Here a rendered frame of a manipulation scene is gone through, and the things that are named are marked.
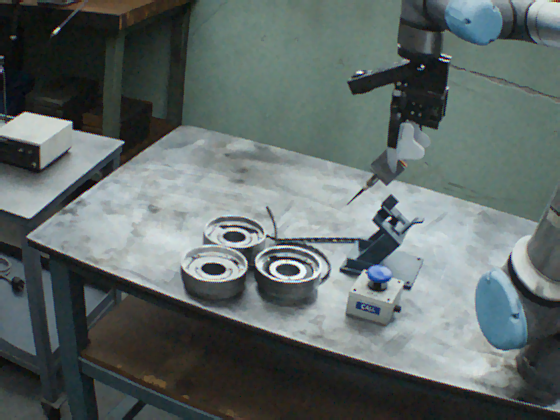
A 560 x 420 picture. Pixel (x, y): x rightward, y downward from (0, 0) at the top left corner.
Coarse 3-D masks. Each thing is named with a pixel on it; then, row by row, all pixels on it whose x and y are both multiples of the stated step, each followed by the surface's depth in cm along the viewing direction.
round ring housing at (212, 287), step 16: (192, 256) 132; (224, 256) 133; (240, 256) 132; (208, 272) 132; (224, 272) 131; (240, 272) 130; (192, 288) 126; (208, 288) 125; (224, 288) 126; (240, 288) 129
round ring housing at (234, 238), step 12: (228, 216) 143; (240, 216) 143; (204, 228) 138; (216, 228) 141; (228, 228) 141; (264, 228) 140; (204, 240) 137; (228, 240) 141; (240, 240) 141; (264, 240) 137; (240, 252) 134; (252, 252) 136
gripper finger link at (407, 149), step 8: (400, 128) 125; (408, 128) 125; (400, 136) 127; (408, 136) 125; (400, 144) 126; (408, 144) 126; (416, 144) 126; (392, 152) 127; (400, 152) 127; (408, 152) 126; (416, 152) 126; (424, 152) 126; (392, 160) 128; (392, 168) 129
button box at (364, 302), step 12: (360, 276) 129; (360, 288) 126; (372, 288) 125; (384, 288) 125; (396, 288) 126; (348, 300) 126; (360, 300) 125; (372, 300) 124; (384, 300) 123; (396, 300) 126; (348, 312) 126; (360, 312) 126; (372, 312) 125; (384, 312) 124; (384, 324) 125
